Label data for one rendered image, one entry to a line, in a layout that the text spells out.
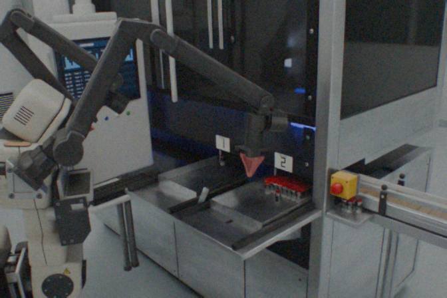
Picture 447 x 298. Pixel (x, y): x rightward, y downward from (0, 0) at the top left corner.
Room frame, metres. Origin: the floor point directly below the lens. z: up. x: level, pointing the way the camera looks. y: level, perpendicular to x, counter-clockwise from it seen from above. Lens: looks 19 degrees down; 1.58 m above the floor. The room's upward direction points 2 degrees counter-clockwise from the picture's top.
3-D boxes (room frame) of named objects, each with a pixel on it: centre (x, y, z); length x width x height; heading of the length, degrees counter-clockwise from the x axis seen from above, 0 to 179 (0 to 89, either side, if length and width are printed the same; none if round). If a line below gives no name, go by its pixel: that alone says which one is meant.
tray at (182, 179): (1.65, 0.07, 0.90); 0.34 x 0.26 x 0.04; 132
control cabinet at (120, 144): (1.94, 0.61, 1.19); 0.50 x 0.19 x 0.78; 135
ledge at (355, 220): (1.31, -0.45, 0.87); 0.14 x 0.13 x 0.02; 132
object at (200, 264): (2.42, -0.04, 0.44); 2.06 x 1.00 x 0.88; 42
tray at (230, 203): (1.40, -0.16, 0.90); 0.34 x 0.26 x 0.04; 132
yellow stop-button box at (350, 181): (1.29, -0.41, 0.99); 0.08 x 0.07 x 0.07; 132
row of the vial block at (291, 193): (1.46, -0.22, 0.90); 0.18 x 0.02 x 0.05; 42
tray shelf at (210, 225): (1.48, 0.01, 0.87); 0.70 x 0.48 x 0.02; 42
